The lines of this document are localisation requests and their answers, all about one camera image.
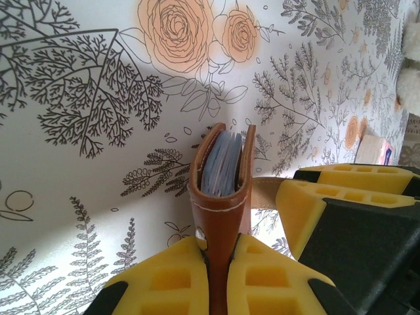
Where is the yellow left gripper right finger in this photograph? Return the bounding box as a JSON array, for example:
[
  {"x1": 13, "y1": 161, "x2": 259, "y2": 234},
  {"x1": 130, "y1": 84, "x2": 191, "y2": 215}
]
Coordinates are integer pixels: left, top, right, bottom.
[{"x1": 225, "y1": 232, "x2": 359, "y2": 315}]

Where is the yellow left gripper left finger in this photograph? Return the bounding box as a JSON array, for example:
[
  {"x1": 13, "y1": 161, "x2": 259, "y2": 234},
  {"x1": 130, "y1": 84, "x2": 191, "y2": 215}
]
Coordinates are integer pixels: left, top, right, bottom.
[{"x1": 87, "y1": 236, "x2": 211, "y2": 315}]

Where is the pink tissue pack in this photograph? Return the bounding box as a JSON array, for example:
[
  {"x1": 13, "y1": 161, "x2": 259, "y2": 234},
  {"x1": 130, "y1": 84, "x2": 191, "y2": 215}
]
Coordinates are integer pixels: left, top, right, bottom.
[{"x1": 355, "y1": 133, "x2": 395, "y2": 165}]

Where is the white plush toy dog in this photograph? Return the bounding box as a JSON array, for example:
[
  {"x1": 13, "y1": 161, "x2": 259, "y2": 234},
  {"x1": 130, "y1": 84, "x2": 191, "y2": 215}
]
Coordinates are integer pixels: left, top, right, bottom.
[{"x1": 394, "y1": 18, "x2": 420, "y2": 113}]

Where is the floral table cover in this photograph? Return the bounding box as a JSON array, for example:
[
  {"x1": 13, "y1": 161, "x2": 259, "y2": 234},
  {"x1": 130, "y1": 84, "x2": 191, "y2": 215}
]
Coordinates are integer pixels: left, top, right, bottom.
[{"x1": 0, "y1": 0, "x2": 410, "y2": 315}]

